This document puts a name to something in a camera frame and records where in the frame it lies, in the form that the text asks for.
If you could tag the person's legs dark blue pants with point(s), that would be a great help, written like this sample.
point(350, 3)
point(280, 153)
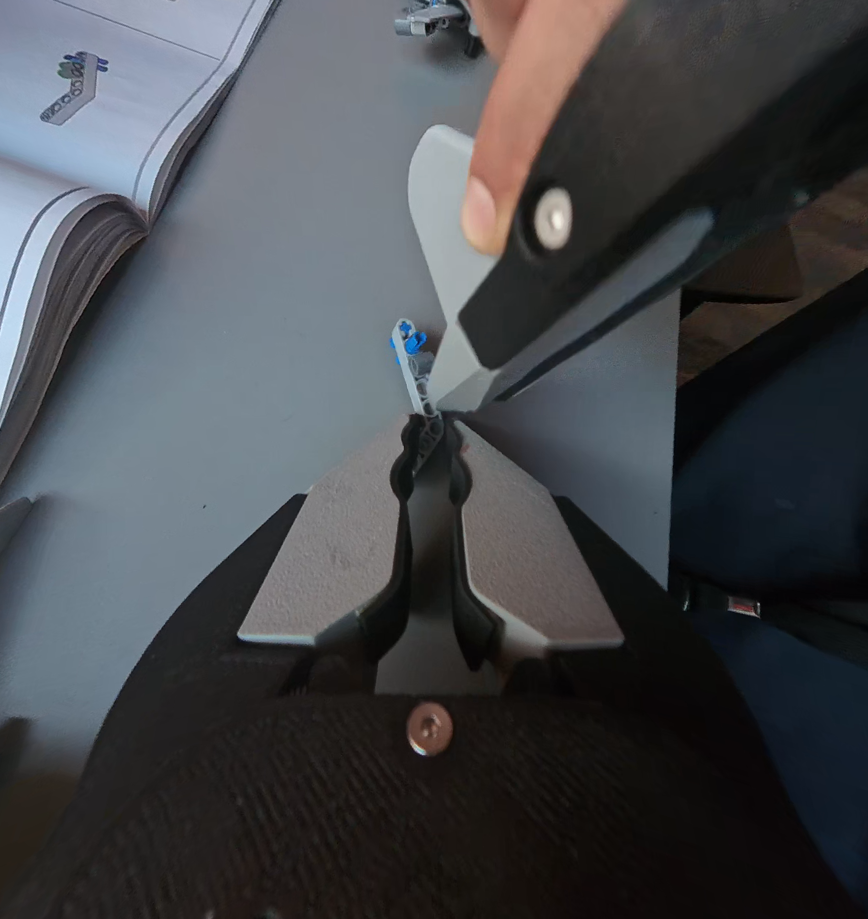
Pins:
point(786, 488)

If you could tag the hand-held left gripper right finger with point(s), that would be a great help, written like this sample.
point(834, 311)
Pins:
point(541, 567)

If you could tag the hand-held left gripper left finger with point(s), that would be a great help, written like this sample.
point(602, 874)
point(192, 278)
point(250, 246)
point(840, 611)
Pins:
point(319, 560)

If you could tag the grey lego technic assembly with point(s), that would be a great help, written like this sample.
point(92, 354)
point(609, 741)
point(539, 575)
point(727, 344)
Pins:
point(434, 18)

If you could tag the person's right hand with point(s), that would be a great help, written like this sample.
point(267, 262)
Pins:
point(527, 122)

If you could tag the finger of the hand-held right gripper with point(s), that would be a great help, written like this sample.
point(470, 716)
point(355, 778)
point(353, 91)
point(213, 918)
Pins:
point(620, 287)
point(441, 215)

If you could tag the grey lego beam blue pins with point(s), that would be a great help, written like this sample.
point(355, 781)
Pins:
point(414, 366)

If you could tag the open lego instruction booklet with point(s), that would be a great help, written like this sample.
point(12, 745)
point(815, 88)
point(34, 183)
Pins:
point(82, 143)

